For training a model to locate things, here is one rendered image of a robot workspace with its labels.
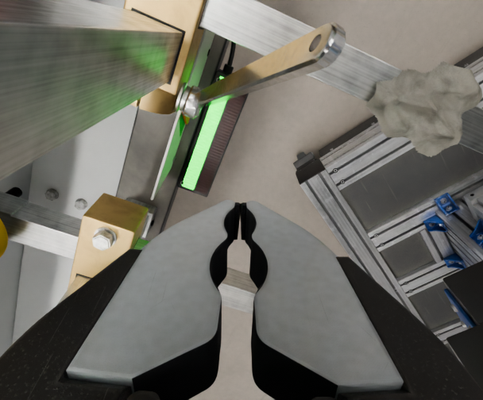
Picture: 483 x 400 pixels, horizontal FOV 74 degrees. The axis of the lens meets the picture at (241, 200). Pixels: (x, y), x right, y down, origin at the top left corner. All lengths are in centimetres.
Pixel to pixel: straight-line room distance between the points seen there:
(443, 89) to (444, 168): 87
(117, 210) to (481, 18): 120
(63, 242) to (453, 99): 37
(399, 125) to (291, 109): 89
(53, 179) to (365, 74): 52
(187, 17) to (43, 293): 66
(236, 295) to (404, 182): 83
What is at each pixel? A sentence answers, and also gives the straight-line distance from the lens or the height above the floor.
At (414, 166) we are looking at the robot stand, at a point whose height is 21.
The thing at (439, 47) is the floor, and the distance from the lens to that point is 128.
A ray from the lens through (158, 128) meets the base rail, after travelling 45.
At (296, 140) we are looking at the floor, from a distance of 118.
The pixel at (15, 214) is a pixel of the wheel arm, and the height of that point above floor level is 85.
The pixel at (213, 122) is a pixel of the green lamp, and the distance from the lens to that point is 43.
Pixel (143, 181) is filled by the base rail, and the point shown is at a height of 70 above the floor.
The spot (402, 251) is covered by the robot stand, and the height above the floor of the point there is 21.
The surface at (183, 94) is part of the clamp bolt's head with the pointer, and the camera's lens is 28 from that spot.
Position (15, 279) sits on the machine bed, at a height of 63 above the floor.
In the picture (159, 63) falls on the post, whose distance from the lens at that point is 21.
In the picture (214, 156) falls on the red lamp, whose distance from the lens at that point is 45.
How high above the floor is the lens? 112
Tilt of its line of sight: 63 degrees down
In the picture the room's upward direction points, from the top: 178 degrees counter-clockwise
